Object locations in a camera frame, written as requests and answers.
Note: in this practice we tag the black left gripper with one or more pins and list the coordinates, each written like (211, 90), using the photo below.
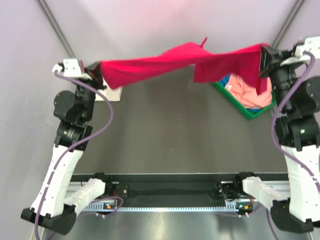
(95, 73)

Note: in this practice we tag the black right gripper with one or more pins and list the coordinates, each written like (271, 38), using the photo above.
(270, 60)

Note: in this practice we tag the red t-shirt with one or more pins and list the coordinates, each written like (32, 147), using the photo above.
(208, 67)

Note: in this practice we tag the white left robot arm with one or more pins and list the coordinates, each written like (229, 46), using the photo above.
(52, 209)

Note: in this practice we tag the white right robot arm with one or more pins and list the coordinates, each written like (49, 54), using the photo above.
(296, 133)

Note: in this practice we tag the folded white t-shirt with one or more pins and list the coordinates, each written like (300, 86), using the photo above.
(113, 95)

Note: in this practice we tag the salmon pink t-shirt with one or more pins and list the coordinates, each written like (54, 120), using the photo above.
(247, 95)

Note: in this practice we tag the blue t-shirt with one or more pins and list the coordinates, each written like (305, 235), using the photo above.
(224, 81)

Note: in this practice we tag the green plastic bin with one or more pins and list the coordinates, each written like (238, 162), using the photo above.
(240, 107)

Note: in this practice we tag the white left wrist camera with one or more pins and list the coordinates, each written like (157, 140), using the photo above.
(71, 67)

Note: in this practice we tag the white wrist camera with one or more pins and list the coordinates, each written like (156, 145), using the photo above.
(310, 44)
(71, 67)

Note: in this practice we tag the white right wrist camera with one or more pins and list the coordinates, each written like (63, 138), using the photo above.
(310, 44)

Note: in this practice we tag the aluminium frame rail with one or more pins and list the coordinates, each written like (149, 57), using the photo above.
(282, 187)

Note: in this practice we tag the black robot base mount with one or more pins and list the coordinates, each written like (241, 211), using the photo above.
(172, 190)

